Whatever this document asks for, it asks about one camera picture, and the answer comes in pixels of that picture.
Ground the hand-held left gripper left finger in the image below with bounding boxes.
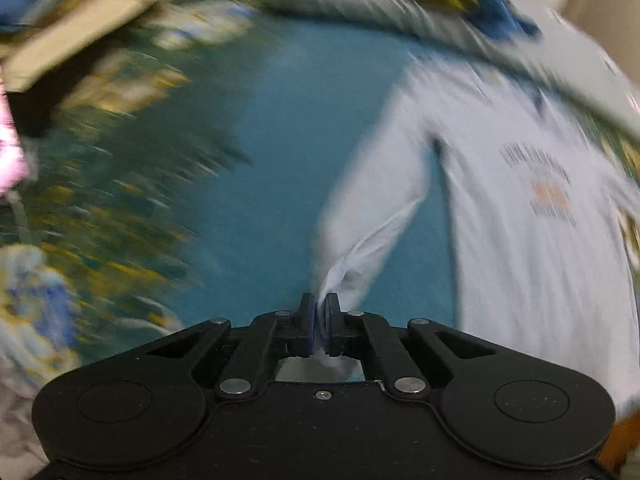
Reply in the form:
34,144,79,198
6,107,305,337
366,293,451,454
145,292,317,402

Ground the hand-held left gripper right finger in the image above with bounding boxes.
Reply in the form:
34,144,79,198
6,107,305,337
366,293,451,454
324,292,496,401

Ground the white long-sleeve shirt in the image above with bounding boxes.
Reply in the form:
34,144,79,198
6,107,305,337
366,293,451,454
312,52,640,418

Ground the teal floral bed blanket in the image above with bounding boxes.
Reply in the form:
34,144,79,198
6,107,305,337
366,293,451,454
0,0,640,411

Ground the grey floral cloth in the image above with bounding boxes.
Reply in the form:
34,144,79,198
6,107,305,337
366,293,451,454
0,355,56,480

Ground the pink patterned cloth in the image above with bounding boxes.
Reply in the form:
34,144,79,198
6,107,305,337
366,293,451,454
0,80,28,196

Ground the blue sweater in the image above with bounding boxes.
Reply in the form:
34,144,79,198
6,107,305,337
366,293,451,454
470,0,543,43

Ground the grey floral duvet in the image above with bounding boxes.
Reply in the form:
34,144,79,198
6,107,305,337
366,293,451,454
270,0,640,136

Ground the yellow pillow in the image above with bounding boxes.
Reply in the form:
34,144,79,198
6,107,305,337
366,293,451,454
0,0,183,93

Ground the orange wooden bed frame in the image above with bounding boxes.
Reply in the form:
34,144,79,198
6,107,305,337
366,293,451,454
597,410,640,476

